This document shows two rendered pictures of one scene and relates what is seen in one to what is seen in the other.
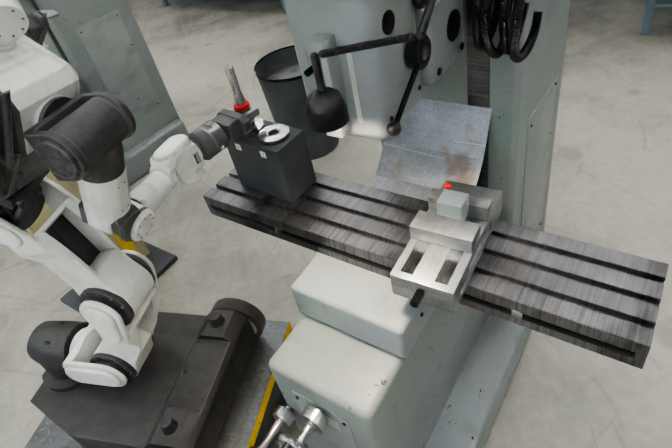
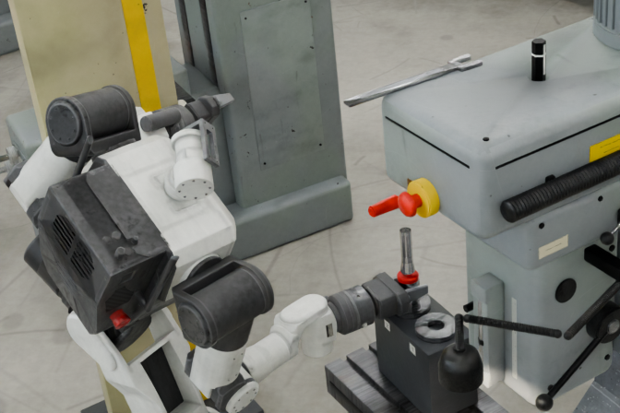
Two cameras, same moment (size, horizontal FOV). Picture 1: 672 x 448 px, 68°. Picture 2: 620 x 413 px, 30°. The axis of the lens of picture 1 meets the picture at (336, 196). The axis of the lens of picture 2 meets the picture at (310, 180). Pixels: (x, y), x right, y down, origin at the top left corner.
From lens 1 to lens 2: 1.07 m
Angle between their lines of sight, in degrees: 19
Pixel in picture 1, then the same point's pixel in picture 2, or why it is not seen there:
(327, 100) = (460, 361)
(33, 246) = (125, 376)
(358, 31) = (526, 292)
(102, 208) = (210, 372)
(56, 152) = (195, 320)
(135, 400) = not seen: outside the picture
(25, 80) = (190, 238)
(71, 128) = (215, 300)
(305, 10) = (482, 246)
